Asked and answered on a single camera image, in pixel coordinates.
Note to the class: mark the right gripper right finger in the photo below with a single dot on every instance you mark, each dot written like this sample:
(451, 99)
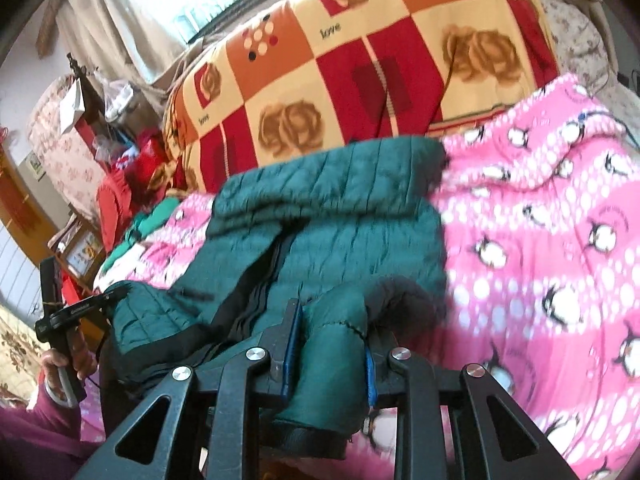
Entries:
(457, 424)

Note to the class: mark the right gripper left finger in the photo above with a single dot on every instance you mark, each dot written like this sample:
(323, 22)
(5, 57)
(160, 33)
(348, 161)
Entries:
(203, 423)

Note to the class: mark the dark green puffer jacket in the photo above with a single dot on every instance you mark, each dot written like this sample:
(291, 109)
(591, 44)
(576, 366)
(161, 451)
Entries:
(348, 234)

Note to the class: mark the maroon sleeve forearm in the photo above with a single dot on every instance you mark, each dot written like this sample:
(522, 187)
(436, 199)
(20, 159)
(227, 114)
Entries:
(45, 442)

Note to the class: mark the person's left hand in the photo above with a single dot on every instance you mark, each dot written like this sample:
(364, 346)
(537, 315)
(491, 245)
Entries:
(58, 366)

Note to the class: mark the framed picture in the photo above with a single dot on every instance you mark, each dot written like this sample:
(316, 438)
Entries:
(79, 251)

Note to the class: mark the green cloth garment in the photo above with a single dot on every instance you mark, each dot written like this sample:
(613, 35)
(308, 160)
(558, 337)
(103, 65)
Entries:
(144, 224)

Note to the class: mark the red satin pillow pile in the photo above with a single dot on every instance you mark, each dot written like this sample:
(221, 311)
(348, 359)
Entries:
(137, 182)

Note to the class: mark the beige window curtain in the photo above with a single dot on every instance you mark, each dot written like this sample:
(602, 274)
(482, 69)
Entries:
(120, 38)

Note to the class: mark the red orange rose blanket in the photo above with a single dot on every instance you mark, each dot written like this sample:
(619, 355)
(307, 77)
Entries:
(311, 75)

